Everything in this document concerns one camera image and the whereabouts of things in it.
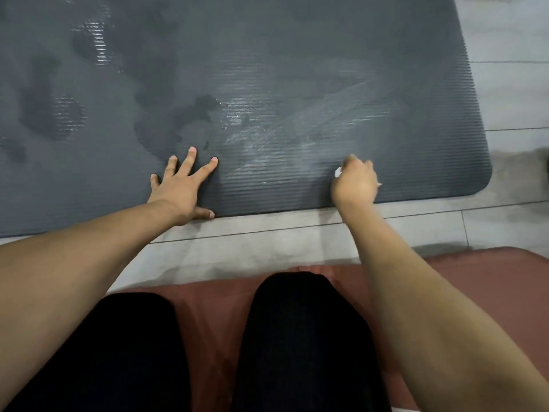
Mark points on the person's left hand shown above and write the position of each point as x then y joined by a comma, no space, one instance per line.
182,193

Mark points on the person's right hand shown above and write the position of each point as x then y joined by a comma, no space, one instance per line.
356,186

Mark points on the white tissue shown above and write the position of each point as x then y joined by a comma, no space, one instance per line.
338,172

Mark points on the dark grey yoga mat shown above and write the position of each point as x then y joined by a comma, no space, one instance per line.
300,38

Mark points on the person's left forearm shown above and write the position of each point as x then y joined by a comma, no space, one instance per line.
77,270

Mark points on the person's right forearm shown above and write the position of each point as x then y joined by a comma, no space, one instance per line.
429,317

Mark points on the black trousers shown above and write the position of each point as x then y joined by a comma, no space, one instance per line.
300,338

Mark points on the reddish-brown cushion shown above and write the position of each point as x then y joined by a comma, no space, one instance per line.
493,287

